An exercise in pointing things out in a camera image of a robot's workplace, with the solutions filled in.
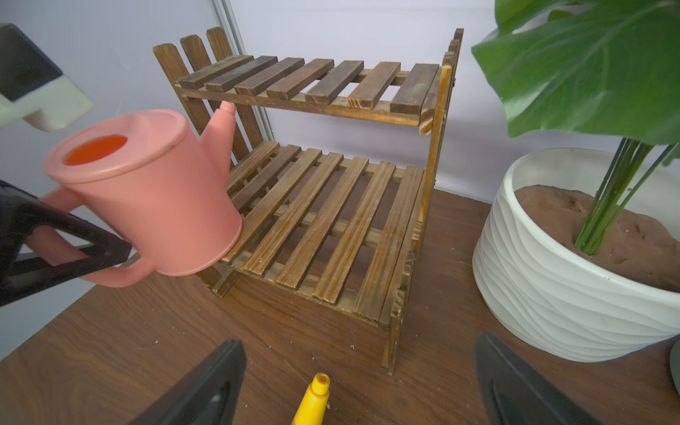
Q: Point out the green monstera plant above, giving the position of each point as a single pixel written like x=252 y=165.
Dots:
x=607 y=68

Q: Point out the white ribbed plant pot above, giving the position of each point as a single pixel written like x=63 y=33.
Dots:
x=554 y=299

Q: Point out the pink watering can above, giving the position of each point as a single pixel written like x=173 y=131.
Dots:
x=158 y=185

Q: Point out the wooden two-tier shelf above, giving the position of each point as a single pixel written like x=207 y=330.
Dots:
x=343 y=232

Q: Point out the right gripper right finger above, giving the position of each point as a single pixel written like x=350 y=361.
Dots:
x=513 y=392

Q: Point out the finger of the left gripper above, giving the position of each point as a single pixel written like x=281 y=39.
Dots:
x=42 y=247

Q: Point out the yellow watering can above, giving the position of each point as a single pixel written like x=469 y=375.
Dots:
x=314 y=404

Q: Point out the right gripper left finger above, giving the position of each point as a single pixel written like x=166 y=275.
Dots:
x=206 y=395

